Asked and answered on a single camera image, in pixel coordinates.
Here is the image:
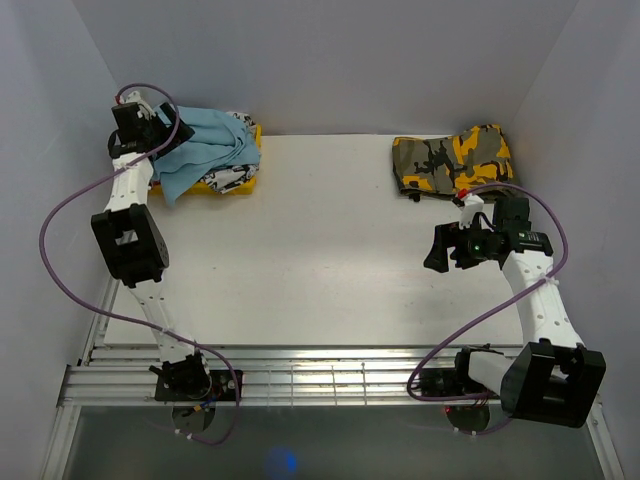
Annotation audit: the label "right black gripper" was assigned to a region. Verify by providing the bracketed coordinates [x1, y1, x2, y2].
[423, 217, 496, 273]

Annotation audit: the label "light blue trousers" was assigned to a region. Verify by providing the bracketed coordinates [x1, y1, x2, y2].
[153, 106, 261, 206]

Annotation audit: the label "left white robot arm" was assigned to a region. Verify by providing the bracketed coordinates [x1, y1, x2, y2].
[91, 93, 212, 400]

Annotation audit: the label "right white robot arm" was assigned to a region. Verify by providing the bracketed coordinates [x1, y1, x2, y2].
[419, 192, 606, 428]

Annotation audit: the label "white black print trousers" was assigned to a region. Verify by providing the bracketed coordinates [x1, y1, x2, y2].
[199, 111, 261, 194]

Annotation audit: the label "camouflage yellow green trousers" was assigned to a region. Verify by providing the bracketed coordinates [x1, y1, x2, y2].
[391, 124, 516, 201]

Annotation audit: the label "yellow plastic tray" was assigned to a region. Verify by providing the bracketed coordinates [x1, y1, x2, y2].
[149, 124, 264, 199]

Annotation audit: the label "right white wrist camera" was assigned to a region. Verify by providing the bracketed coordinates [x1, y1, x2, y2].
[453, 189, 484, 229]

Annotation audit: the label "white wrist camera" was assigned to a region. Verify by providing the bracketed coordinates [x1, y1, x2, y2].
[115, 90, 154, 114]
[453, 189, 484, 229]

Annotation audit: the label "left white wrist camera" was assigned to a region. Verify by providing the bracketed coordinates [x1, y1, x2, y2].
[115, 90, 154, 114]

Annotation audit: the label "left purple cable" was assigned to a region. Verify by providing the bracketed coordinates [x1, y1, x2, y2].
[38, 82, 242, 447]

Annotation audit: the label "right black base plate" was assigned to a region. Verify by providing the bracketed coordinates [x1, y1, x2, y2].
[412, 368, 498, 399]

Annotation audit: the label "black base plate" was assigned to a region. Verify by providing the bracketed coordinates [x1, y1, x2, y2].
[412, 368, 498, 399]
[153, 369, 244, 402]

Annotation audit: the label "aluminium rail frame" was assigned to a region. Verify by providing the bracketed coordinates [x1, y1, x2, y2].
[39, 269, 626, 480]

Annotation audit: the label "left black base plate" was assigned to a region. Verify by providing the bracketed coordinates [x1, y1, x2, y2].
[153, 369, 244, 402]

